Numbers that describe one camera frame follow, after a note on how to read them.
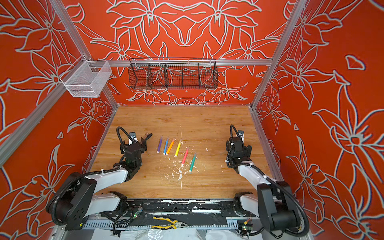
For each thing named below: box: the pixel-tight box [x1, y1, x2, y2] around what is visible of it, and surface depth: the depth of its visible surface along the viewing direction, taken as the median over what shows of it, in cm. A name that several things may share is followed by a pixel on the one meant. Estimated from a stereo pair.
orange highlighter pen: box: [165, 138, 176, 156], surface depth 97 cm
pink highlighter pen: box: [181, 147, 189, 167], surface depth 92 cm
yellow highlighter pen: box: [175, 141, 182, 157], surface depth 96 cm
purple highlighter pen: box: [156, 135, 163, 154], surface depth 99 cm
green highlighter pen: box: [189, 152, 197, 173], surface depth 89 cm
